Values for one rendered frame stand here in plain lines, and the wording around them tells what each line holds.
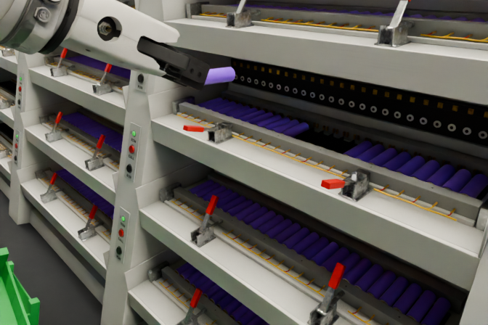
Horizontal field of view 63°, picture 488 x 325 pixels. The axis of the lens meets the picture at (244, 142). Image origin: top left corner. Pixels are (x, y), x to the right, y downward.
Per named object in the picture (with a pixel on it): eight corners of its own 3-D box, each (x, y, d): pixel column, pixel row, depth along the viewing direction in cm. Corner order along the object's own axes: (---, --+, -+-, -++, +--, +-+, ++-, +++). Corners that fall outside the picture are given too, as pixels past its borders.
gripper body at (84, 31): (82, -40, 30) (191, 23, 38) (32, -37, 36) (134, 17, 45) (50, 56, 30) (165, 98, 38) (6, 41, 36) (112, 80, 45)
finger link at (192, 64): (181, 46, 39) (226, 68, 44) (162, 42, 41) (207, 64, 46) (170, 76, 39) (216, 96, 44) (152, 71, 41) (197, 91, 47)
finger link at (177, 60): (185, 52, 35) (194, 63, 41) (102, 23, 35) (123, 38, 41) (181, 64, 35) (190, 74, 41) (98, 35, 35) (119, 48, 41)
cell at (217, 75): (224, 70, 51) (183, 75, 47) (232, 64, 50) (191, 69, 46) (228, 83, 51) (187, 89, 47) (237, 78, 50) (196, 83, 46)
